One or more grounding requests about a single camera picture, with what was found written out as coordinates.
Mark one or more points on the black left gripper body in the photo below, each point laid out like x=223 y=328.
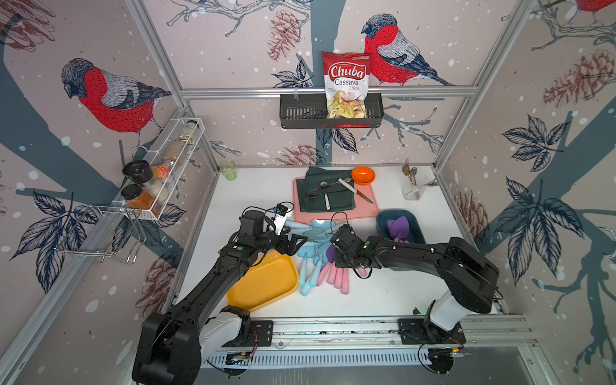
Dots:
x=278 y=243

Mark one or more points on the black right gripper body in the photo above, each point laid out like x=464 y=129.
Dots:
x=344 y=262

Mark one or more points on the purple shovel pink handle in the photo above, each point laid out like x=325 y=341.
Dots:
x=399 y=229
x=328 y=257
x=345 y=288

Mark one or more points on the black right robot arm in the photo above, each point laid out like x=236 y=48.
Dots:
x=471 y=279

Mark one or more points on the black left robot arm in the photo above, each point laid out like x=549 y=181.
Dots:
x=175 y=345

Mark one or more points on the teal storage box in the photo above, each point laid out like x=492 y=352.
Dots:
x=416 y=235

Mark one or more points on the yellow plastic tray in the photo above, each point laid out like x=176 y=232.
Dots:
x=273 y=279

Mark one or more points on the pink cutting board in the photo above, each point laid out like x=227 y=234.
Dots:
x=305 y=212

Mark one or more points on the dark metal spoon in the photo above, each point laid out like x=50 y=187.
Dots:
x=333 y=187

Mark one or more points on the dark green cloth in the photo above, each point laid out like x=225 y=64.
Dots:
x=315 y=175

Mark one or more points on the orange bowl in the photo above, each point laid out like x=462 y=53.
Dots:
x=363 y=175

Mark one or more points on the clear cup with utensils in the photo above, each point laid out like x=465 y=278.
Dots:
x=419 y=178

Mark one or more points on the small green glass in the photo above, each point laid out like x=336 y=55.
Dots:
x=228 y=169

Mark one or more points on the orange spice jar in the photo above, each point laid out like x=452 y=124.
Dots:
x=138 y=198

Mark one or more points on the black lid spice jar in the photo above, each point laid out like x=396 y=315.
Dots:
x=138 y=171

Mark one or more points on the Chuba cassava chips bag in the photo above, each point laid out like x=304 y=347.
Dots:
x=346 y=83

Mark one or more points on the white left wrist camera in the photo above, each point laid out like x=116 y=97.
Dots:
x=281 y=213

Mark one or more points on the light blue shovel white handle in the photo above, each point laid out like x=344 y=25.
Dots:
x=322 y=231

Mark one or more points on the white handled knife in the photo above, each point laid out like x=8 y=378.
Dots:
x=351 y=188

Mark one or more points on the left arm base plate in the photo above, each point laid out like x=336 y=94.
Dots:
x=257 y=333

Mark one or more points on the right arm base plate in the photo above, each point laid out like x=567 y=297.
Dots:
x=415 y=331

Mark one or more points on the black wire basket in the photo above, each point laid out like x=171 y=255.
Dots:
x=310 y=111

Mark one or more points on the white wire spice rack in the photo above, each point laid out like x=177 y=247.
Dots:
x=168 y=161

